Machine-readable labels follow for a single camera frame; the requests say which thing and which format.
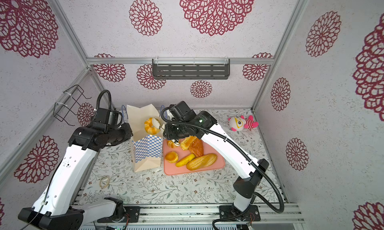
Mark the yellow ring donut bread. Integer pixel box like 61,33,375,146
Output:
144,118,162,135

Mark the blue checkered paper bag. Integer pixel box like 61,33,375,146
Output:
122,104,164,173

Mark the brown croissant bread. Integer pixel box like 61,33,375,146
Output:
188,138,204,157

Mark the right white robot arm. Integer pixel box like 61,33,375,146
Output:
152,101,276,212

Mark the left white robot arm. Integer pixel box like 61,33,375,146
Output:
18,123,133,230

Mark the ridged rectangular pastry bread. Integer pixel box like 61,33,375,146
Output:
180,136,197,151

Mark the small bundt cake bread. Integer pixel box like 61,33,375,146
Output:
167,140,180,149

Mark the round yellow tart bread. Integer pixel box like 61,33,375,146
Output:
165,151,179,163

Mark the yellow twisted bread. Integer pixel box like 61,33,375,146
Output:
175,154,196,168

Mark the long baguette bread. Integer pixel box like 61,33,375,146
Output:
187,154,218,171

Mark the pink plastic tray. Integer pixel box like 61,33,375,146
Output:
163,139,226,176

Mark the beige rubber band loop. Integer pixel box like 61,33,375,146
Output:
99,176,111,190

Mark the pink white plush toy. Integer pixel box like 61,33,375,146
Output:
228,116,259,132

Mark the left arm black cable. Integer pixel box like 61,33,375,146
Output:
19,89,124,230

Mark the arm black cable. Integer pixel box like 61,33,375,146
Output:
19,89,124,230
160,105,285,230

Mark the grey wall shelf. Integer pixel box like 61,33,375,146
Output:
152,59,231,80

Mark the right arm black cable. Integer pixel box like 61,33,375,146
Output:
160,105,285,230

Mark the black wire wall rack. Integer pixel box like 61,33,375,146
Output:
53,85,94,127

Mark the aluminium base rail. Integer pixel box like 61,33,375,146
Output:
71,202,306,230

